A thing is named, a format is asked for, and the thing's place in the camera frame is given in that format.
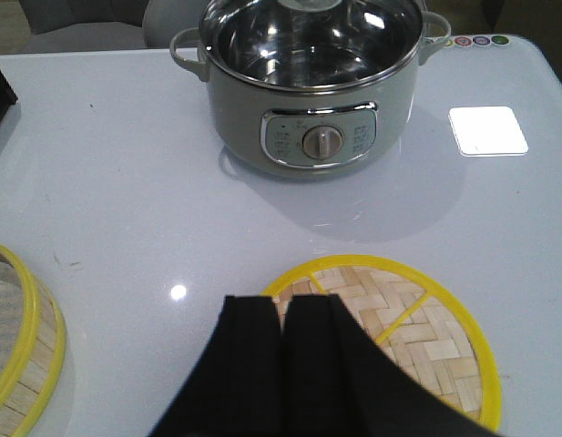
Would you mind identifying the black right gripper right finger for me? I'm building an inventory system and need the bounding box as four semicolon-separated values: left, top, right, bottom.
282;295;491;436

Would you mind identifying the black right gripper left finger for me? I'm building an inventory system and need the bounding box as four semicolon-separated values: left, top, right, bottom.
150;296;282;436

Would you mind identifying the woven bamboo steamer lid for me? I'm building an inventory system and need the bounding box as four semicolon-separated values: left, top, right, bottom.
262;254;502;431

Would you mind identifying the bamboo steamer drawer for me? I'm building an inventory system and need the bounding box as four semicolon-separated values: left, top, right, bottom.
0;245;66;436

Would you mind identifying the grey electric cooking pot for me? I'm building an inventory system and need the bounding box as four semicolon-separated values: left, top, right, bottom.
169;8;452;178

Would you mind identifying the glass pot lid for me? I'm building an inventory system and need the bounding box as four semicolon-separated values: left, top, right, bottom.
199;1;424;92

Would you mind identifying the grey armchair right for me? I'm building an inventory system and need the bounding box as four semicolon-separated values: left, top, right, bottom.
142;0;209;48

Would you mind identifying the grey armchair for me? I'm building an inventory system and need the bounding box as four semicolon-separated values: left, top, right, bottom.
20;0;148;54
142;0;209;48

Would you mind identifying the grey armchair left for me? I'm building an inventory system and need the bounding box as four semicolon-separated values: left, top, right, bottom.
20;0;148;54

